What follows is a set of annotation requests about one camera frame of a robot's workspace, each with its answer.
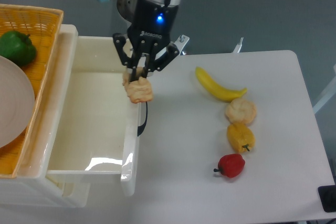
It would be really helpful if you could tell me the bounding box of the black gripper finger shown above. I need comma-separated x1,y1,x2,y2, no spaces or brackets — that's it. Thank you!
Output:
129,54,142,81
142,54,150,78

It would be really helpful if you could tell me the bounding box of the upper white drawer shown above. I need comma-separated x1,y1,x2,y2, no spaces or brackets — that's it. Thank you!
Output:
47,36,141,196

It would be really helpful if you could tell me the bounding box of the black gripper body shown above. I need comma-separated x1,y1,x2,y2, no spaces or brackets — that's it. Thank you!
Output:
113,0,179,72

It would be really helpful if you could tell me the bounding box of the yellow banana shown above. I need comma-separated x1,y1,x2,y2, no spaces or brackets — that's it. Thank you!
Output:
195,67,247,102

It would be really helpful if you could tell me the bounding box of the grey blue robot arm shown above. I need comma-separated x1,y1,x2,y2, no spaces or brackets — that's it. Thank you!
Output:
98,0,189,82

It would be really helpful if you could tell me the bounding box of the orange woven basket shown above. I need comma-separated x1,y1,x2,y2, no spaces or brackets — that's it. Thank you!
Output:
1,4,64,179

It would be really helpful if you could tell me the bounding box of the yellow bell pepper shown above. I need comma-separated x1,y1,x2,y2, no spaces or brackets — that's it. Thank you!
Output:
226,122,256,153

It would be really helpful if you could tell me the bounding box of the square bread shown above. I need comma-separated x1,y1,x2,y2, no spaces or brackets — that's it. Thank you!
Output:
122,67,153,104

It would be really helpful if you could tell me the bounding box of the red bell pepper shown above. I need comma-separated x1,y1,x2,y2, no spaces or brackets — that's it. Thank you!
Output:
213,154,245,178

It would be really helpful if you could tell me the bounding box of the white frame bar right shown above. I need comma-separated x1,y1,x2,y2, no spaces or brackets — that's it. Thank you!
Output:
312,65,336,114

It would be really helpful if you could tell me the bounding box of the green bell pepper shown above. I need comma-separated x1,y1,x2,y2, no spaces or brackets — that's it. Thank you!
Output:
1,30,37,67

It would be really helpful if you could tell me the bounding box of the white drawer cabinet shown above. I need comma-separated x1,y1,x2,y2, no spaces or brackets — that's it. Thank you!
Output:
1,25,90,208

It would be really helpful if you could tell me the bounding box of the beige plate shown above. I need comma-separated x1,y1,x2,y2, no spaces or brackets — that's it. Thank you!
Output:
1,57,35,147

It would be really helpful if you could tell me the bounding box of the black device at edge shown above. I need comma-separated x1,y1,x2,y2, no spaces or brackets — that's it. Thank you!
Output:
318,185,336,212

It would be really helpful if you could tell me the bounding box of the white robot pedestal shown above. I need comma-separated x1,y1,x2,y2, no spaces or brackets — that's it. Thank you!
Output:
117,0,190,56

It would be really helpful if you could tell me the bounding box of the round bread roll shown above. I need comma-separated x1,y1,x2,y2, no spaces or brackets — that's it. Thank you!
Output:
225,98,257,124

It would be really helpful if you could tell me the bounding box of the black drawer handle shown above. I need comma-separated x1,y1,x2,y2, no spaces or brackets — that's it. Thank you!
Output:
138,102,148,136

